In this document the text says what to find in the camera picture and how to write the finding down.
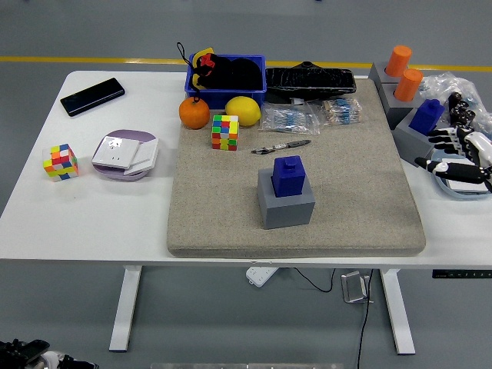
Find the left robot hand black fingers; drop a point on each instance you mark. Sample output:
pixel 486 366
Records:
pixel 23 353

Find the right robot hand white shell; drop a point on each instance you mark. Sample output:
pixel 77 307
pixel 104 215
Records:
pixel 478 148

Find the blue square seal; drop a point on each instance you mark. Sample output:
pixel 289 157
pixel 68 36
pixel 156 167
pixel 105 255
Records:
pixel 287 178
pixel 426 117

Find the grey seal holder block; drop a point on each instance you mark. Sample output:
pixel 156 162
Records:
pixel 286 213
pixel 378 75
pixel 409 142
pixel 397 111

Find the orange cylinder seal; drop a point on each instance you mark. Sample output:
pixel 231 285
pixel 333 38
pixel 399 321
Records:
pixel 408 84
pixel 398 60

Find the cluster of black knobs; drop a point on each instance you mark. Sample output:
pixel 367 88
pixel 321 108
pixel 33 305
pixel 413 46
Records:
pixel 461 109

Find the light blue tray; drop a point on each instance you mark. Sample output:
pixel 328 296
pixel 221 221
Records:
pixel 447 190

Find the clear plastic bag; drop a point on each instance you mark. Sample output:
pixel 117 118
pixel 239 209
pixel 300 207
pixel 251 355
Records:
pixel 442 82

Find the white table leg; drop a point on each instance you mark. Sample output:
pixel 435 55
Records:
pixel 125 307
pixel 397 311

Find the black table control panel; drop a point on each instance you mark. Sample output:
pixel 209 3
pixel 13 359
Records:
pixel 461 274

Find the grey-brown mat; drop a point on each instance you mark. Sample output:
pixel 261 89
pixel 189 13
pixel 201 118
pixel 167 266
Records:
pixel 346 192

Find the bag of blue resistors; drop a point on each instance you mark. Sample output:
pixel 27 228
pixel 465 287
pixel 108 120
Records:
pixel 288 119
pixel 342 110

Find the black keyboard in plastic wrap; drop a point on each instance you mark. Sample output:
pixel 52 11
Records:
pixel 311 82

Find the twisted rubik's cube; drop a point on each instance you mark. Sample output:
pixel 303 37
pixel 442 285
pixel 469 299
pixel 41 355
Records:
pixel 60 163

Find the black silver pen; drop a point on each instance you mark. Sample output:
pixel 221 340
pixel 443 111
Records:
pixel 282 146

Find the yellow lemon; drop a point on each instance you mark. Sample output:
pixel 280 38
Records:
pixel 243 110

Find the purple tray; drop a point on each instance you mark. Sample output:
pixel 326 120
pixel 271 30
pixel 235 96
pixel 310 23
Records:
pixel 127 133

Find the white power strip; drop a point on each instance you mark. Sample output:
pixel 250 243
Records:
pixel 261 276

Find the scrambled rubik's cube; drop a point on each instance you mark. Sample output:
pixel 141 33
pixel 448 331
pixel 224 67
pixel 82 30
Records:
pixel 225 132

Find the black smartphone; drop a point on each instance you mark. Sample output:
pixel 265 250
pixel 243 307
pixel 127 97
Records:
pixel 92 97

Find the blue plastic bin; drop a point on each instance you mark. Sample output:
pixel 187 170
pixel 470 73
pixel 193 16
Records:
pixel 215 98

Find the orange fruit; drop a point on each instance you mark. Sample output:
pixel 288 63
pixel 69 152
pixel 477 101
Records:
pixel 194 113

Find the yellow red toy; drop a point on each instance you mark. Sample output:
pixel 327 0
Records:
pixel 200 55

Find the silver metal bracket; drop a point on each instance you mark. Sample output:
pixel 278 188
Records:
pixel 353 288

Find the white wall socket panel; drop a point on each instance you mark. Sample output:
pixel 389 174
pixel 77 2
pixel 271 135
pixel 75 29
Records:
pixel 115 151

